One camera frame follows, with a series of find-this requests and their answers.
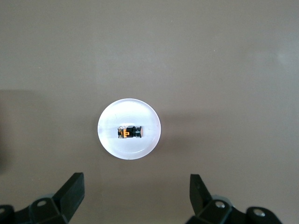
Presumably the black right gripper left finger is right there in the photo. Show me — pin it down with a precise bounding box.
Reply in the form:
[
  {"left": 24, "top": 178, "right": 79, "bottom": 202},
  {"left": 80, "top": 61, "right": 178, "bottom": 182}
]
[{"left": 0, "top": 172, "right": 85, "bottom": 224}]

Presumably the orange black push-button switch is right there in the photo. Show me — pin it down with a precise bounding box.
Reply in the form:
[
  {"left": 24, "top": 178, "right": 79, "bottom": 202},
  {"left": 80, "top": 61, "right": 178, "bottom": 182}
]
[{"left": 116, "top": 125, "right": 143, "bottom": 139}]

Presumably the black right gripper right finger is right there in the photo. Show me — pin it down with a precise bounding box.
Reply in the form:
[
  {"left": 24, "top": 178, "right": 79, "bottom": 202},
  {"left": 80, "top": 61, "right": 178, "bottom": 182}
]
[{"left": 184, "top": 174, "right": 281, "bottom": 224}]

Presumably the pink round plate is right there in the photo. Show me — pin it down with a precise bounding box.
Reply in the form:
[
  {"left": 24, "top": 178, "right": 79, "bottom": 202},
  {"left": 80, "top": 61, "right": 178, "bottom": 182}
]
[{"left": 97, "top": 98, "right": 162, "bottom": 161}]

